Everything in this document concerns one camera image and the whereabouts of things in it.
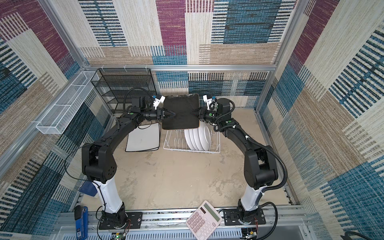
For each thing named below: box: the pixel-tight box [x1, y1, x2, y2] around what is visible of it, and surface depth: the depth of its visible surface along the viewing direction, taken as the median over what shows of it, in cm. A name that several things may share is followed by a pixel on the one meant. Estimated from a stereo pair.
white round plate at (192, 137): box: [188, 128, 199, 151], surface depth 88 cm
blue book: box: [79, 180, 98, 197], surface depth 85 cm
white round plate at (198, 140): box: [192, 128, 206, 151], surface depth 88 cm
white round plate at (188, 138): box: [184, 129, 194, 150], surface depth 88 cm
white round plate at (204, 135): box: [198, 120, 211, 151], surface depth 91 cm
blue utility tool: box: [75, 206, 89, 240], surface depth 72 cm
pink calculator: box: [186, 200, 223, 240], surface depth 73 cm
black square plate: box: [162, 93, 200, 130], surface depth 83 cm
